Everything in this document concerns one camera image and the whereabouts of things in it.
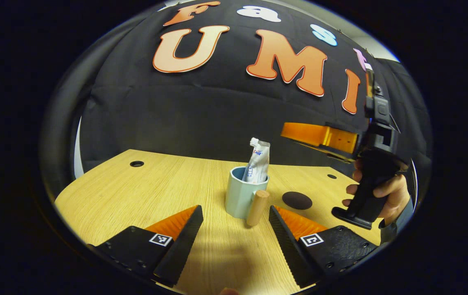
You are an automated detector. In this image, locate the light blue cup wooden handle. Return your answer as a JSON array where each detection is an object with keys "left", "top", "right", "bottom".
[{"left": 225, "top": 166, "right": 270, "bottom": 227}]

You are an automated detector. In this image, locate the white toothpaste tube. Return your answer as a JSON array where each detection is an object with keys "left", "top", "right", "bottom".
[{"left": 242, "top": 139, "right": 271, "bottom": 184}]

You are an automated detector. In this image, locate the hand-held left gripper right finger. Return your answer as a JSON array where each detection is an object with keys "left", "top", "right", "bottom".
[{"left": 269, "top": 205, "right": 378, "bottom": 288}]

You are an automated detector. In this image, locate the dark brown round coaster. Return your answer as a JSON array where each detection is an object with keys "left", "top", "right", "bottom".
[{"left": 282, "top": 191, "right": 313, "bottom": 210}]

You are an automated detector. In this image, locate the wooden desktop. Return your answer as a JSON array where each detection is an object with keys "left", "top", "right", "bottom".
[{"left": 54, "top": 149, "right": 384, "bottom": 295}]

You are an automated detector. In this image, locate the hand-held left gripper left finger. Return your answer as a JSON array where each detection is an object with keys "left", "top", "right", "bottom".
[{"left": 88, "top": 205, "right": 204, "bottom": 287}]

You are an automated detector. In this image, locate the black backdrop cloth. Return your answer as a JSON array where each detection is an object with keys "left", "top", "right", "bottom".
[{"left": 41, "top": 0, "right": 433, "bottom": 189}]

